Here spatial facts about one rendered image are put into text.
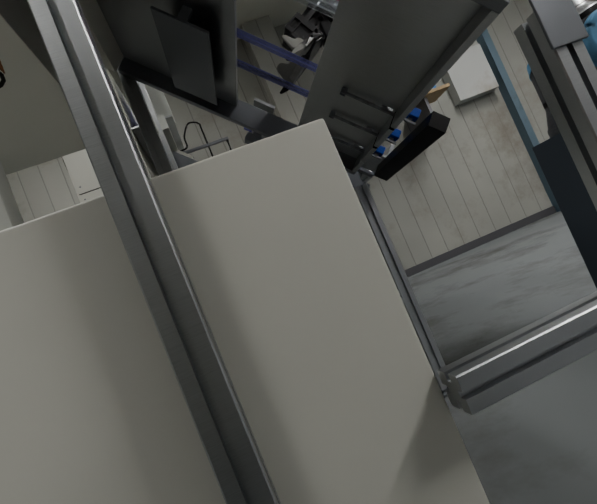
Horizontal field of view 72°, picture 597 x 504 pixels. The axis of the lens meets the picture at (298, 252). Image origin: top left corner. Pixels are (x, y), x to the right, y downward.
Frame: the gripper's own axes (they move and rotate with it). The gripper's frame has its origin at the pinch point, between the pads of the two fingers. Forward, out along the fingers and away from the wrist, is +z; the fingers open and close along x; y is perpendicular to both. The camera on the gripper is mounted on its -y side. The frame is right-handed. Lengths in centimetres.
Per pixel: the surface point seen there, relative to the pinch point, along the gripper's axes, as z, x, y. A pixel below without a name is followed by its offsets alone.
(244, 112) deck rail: 5.4, -18.9, 7.9
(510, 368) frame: 37, 52, -49
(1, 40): 37, 24, 33
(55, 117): 40, -2, 34
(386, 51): -2.1, 26.9, -17.1
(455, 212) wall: -165, -319, -152
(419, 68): -3.8, 26.5, -23.5
